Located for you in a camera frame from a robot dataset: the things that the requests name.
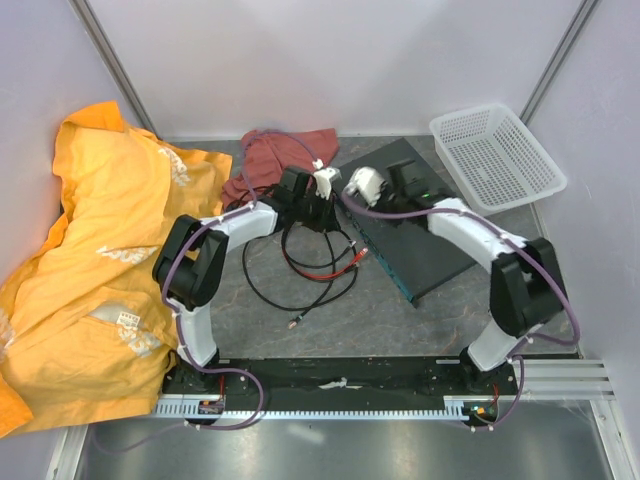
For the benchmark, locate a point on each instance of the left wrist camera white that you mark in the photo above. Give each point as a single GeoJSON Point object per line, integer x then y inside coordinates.
{"type": "Point", "coordinates": [324, 179]}

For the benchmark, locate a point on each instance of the white plastic basket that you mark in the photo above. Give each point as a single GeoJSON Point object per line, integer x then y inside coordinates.
{"type": "Point", "coordinates": [494, 160]}

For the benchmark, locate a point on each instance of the dark network switch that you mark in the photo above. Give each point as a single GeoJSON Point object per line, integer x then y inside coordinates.
{"type": "Point", "coordinates": [417, 261]}

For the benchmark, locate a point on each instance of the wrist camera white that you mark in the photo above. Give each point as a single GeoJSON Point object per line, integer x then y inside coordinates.
{"type": "Point", "coordinates": [324, 179]}
{"type": "Point", "coordinates": [368, 183]}

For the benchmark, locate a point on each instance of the orange cloth bag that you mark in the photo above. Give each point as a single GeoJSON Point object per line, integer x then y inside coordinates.
{"type": "Point", "coordinates": [85, 335]}

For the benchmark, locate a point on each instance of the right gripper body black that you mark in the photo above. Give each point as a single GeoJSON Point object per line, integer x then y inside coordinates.
{"type": "Point", "coordinates": [390, 201]}

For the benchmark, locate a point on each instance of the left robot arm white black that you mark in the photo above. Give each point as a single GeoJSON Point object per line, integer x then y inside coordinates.
{"type": "Point", "coordinates": [191, 261]}

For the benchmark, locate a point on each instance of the aluminium frame rail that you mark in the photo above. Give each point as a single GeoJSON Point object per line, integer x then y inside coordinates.
{"type": "Point", "coordinates": [566, 379]}

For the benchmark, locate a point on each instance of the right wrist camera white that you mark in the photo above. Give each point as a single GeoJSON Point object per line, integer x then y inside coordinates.
{"type": "Point", "coordinates": [368, 183]}

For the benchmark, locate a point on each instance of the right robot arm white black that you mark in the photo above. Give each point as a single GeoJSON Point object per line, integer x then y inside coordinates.
{"type": "Point", "coordinates": [527, 296]}

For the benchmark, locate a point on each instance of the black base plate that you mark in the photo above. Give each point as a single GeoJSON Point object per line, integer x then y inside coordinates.
{"type": "Point", "coordinates": [344, 382]}

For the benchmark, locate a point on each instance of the red cloth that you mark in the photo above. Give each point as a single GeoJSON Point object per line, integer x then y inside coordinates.
{"type": "Point", "coordinates": [268, 152]}

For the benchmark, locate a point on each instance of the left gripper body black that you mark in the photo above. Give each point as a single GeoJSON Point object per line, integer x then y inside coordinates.
{"type": "Point", "coordinates": [313, 210]}

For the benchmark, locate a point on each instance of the white cable duct rail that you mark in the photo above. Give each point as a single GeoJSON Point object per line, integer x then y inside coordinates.
{"type": "Point", "coordinates": [194, 407]}

